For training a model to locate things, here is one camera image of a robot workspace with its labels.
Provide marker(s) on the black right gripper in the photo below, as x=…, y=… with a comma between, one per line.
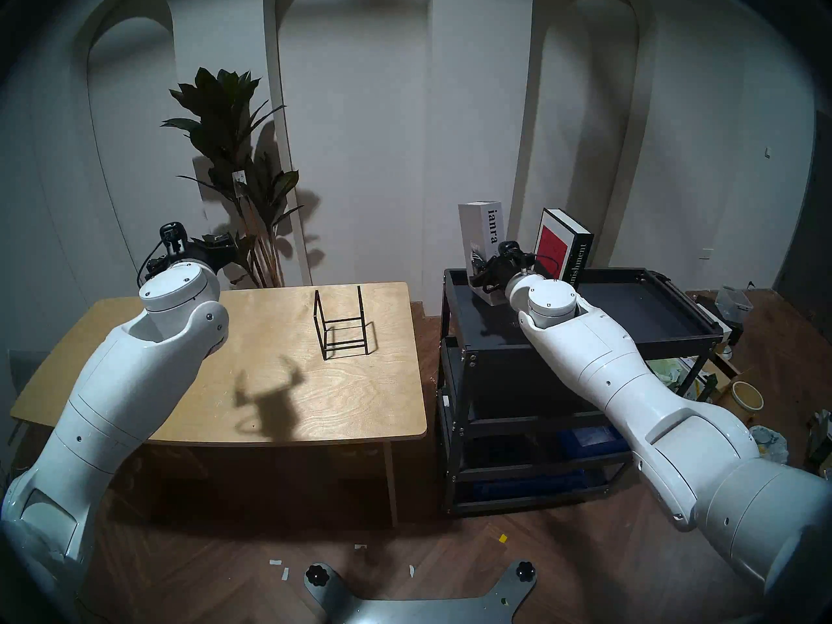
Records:
x=504, y=272

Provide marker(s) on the white rectangular box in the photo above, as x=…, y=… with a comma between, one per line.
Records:
x=715, y=320

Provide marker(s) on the clear plastic storage box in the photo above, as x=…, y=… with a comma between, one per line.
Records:
x=734, y=301

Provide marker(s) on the dark door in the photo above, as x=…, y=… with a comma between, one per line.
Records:
x=809, y=252

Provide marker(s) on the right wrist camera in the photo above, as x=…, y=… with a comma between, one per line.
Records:
x=508, y=247

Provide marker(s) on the white ianra book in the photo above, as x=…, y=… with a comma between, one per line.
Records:
x=473, y=226

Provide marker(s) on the yellow plastic bucket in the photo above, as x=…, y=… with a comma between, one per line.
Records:
x=747, y=394

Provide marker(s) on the tall dark green potted plant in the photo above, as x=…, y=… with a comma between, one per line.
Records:
x=221, y=109

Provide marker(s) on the light wooden table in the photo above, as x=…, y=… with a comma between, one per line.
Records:
x=325, y=395

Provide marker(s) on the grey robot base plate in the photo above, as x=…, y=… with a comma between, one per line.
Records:
x=416, y=610

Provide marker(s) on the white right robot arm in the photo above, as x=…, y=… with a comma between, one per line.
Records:
x=617, y=369

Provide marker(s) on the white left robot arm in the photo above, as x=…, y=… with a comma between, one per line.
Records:
x=130, y=382

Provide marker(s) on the black Crime and Punishment book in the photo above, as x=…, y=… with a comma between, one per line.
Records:
x=559, y=239

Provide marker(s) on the white bagged trash bin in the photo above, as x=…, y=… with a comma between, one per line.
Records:
x=770, y=444

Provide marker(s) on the small cluttered carton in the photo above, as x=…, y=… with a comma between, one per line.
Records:
x=820, y=441

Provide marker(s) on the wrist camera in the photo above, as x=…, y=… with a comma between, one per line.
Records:
x=173, y=234
x=508, y=247

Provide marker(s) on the dark blue crate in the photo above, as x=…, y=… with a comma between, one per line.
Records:
x=520, y=486

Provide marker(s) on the blue plastic bin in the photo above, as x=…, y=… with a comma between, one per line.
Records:
x=595, y=437

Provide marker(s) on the open cardboard box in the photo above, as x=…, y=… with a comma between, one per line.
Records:
x=718, y=372

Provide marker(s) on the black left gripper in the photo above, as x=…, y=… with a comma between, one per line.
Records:
x=211, y=252

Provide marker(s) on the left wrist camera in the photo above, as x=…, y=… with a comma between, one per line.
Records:
x=173, y=234

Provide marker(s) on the black star knob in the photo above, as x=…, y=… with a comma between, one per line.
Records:
x=524, y=571
x=316, y=574

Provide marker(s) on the black metal utility cart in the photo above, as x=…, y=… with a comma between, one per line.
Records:
x=650, y=311

